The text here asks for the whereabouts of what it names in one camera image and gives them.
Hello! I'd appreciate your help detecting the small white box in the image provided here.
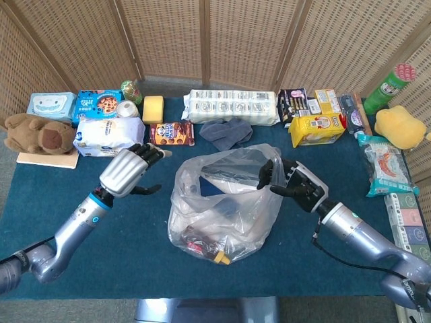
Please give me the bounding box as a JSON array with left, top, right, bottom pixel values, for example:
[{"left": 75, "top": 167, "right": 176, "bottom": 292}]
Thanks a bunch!
[{"left": 306, "top": 98, "right": 323, "bottom": 115}]

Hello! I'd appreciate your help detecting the white toilet paper pack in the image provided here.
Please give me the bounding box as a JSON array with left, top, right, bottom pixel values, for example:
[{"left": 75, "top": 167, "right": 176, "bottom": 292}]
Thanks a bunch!
[{"left": 180, "top": 89, "right": 281, "bottom": 126}]

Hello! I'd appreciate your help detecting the brown panda biscuit box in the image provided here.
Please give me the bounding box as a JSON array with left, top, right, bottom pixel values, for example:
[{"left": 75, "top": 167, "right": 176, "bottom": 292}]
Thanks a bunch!
[{"left": 149, "top": 120, "right": 195, "bottom": 147}]

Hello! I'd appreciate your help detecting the yellow plush toy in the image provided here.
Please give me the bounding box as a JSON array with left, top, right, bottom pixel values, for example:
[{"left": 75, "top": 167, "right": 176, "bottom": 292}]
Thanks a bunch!
[{"left": 374, "top": 105, "right": 428, "bottom": 149}]

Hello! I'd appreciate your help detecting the brown capybara plush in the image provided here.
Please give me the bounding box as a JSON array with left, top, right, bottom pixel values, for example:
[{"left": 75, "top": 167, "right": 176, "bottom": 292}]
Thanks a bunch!
[{"left": 3, "top": 112, "right": 77, "bottom": 155}]

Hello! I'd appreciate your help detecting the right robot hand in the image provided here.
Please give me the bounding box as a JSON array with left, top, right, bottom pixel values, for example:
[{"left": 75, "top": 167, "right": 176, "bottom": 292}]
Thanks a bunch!
[{"left": 256, "top": 158, "right": 330, "bottom": 213}]

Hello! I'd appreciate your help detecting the small yellow box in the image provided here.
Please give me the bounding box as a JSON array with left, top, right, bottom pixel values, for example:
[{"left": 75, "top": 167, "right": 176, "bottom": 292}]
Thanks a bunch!
[{"left": 314, "top": 88, "right": 341, "bottom": 115}]

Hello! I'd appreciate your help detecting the green chips can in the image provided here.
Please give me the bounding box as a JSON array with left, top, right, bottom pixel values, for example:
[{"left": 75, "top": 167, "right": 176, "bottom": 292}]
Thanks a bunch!
[{"left": 362, "top": 63, "right": 418, "bottom": 114}]

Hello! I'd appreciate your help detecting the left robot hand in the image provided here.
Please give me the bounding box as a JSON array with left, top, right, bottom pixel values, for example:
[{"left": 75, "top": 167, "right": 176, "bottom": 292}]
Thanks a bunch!
[{"left": 98, "top": 143, "right": 172, "bottom": 199}]

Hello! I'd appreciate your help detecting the woven folding screen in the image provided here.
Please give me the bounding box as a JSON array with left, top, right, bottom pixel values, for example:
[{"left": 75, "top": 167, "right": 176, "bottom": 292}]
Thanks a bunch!
[{"left": 0, "top": 0, "right": 431, "bottom": 182}]

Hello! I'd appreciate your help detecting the clear plastic bag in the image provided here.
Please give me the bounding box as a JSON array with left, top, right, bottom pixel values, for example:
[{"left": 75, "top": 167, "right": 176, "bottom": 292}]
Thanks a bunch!
[{"left": 168, "top": 143, "right": 284, "bottom": 265}]

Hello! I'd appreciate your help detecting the dark blue box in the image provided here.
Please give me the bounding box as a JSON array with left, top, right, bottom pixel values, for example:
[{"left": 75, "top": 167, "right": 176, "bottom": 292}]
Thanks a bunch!
[{"left": 198, "top": 174, "right": 232, "bottom": 196}]

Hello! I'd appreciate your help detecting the white tape roll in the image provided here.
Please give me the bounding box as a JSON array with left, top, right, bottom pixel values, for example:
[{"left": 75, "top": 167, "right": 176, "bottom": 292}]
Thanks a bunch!
[{"left": 116, "top": 100, "right": 141, "bottom": 118}]

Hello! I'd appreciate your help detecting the yellow cracker pack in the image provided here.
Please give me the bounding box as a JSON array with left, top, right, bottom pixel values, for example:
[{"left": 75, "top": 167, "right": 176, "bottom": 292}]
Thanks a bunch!
[{"left": 288, "top": 113, "right": 347, "bottom": 149}]

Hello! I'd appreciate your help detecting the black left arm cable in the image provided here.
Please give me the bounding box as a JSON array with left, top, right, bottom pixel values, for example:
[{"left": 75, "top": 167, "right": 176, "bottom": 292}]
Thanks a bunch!
[{"left": 0, "top": 235, "right": 57, "bottom": 263}]

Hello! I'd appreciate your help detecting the white blue tissue pack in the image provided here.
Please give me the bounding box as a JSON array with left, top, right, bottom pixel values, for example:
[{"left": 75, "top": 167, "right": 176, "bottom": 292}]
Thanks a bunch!
[{"left": 73, "top": 116, "right": 146, "bottom": 158}]

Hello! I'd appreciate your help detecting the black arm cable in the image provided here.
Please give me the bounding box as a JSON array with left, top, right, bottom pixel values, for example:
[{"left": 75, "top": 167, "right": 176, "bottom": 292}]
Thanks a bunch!
[
  {"left": 311, "top": 220, "right": 431, "bottom": 282},
  {"left": 0, "top": 235, "right": 57, "bottom": 263}
]

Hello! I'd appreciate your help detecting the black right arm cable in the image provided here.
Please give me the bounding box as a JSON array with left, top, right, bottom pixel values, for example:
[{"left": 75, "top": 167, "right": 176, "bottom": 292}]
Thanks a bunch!
[{"left": 311, "top": 220, "right": 431, "bottom": 282}]

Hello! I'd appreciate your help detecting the teal snack packet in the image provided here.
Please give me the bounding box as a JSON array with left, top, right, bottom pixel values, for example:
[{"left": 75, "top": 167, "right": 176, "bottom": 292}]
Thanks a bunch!
[{"left": 357, "top": 131, "right": 420, "bottom": 198}]

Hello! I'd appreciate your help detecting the dark purple snack pack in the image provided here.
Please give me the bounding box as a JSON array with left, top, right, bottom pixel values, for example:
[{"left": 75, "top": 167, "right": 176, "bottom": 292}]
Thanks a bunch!
[{"left": 276, "top": 87, "right": 310, "bottom": 124}]

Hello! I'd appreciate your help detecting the grey cloth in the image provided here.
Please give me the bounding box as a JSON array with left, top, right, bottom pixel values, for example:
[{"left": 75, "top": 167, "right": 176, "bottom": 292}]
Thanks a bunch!
[{"left": 199, "top": 116, "right": 254, "bottom": 152}]

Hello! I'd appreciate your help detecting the blue cookie box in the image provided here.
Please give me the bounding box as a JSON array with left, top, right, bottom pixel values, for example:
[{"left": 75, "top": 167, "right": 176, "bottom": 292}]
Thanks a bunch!
[{"left": 72, "top": 89, "right": 124, "bottom": 124}]

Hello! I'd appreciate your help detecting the brown sauce bottle yellow cap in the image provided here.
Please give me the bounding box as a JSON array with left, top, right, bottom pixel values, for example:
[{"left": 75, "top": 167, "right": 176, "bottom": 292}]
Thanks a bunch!
[{"left": 180, "top": 231, "right": 233, "bottom": 266}]

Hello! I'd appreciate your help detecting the light blue wipes pack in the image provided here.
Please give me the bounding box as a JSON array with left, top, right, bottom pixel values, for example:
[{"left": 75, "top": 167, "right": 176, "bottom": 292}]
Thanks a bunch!
[{"left": 26, "top": 92, "right": 77, "bottom": 124}]

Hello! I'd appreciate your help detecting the blue carpet mat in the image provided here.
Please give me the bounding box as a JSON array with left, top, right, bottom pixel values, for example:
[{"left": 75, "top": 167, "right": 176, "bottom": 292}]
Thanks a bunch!
[{"left": 0, "top": 97, "right": 415, "bottom": 300}]

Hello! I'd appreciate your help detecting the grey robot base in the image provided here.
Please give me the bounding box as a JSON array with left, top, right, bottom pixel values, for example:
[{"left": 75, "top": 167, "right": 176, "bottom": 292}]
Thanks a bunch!
[{"left": 134, "top": 297, "right": 280, "bottom": 323}]

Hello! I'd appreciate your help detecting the light wooden board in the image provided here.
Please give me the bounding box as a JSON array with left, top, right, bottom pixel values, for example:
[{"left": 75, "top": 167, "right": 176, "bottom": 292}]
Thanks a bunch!
[{"left": 15, "top": 149, "right": 80, "bottom": 169}]

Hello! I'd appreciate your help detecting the dark toothpaste pack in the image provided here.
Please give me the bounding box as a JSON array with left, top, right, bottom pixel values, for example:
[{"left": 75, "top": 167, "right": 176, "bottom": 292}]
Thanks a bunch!
[{"left": 338, "top": 94, "right": 368, "bottom": 135}]

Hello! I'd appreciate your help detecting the pastel tissue multipack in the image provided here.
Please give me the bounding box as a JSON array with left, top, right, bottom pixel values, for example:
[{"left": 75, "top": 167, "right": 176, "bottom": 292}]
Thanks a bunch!
[{"left": 383, "top": 192, "right": 431, "bottom": 260}]

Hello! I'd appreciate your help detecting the yellow sponge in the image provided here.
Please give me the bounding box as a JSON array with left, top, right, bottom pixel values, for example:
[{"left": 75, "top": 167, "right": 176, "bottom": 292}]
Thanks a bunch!
[{"left": 141, "top": 95, "right": 165, "bottom": 124}]

